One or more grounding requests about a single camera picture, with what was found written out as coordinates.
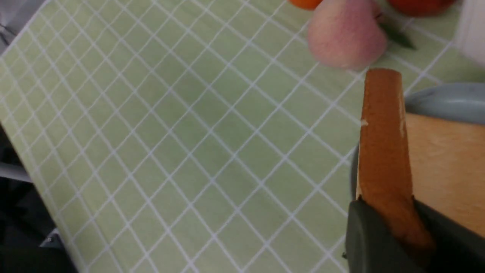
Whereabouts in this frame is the toasted bread slice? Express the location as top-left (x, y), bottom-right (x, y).
top-left (351, 68), bottom-right (484, 273)

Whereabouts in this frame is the red apple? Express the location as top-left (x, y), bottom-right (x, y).
top-left (387, 0), bottom-right (456, 17)

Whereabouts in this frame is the green checkered tablecloth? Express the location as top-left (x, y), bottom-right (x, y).
top-left (0, 0), bottom-right (485, 273)

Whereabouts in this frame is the light blue plate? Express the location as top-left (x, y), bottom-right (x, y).
top-left (349, 83), bottom-right (485, 201)

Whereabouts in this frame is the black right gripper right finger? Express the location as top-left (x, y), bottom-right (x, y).
top-left (414, 200), bottom-right (485, 273)

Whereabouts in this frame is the pink peach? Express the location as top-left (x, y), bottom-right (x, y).
top-left (307, 0), bottom-right (388, 70)

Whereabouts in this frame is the white toaster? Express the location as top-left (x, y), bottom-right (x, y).
top-left (454, 0), bottom-right (485, 67)

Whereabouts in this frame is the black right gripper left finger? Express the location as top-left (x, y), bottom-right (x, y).
top-left (345, 200), bottom-right (421, 273)

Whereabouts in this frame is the orange persimmon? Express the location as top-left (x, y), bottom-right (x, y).
top-left (289, 0), bottom-right (322, 10)

